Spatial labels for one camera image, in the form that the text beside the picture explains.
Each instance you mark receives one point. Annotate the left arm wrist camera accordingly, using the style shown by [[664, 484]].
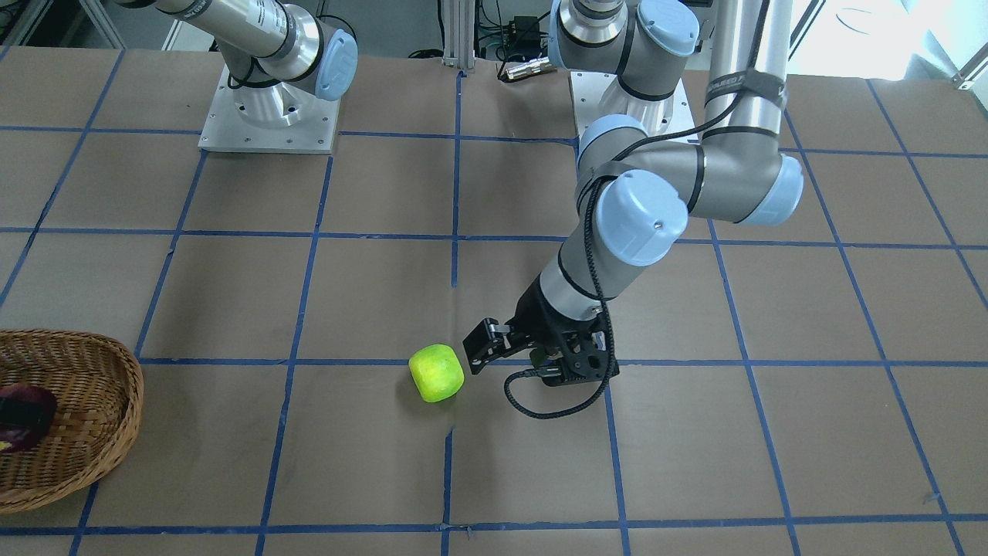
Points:
[[572, 357]]

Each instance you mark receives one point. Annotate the green apple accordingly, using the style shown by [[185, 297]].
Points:
[[436, 372]]

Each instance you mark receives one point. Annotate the wicker basket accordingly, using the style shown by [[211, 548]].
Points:
[[100, 389]]

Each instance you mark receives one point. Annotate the dark red apple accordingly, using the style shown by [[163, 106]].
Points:
[[27, 412]]

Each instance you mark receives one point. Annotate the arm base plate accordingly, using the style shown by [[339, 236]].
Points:
[[279, 119], [596, 95]]

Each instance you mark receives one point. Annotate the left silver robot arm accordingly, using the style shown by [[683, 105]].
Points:
[[637, 188]]

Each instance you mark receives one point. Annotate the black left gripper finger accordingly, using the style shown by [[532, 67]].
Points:
[[490, 341]]

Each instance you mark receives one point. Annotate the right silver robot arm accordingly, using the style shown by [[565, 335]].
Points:
[[286, 68]]

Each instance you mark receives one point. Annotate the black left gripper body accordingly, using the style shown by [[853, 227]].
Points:
[[536, 314]]

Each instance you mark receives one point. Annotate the aluminium frame post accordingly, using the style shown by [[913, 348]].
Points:
[[458, 30]]

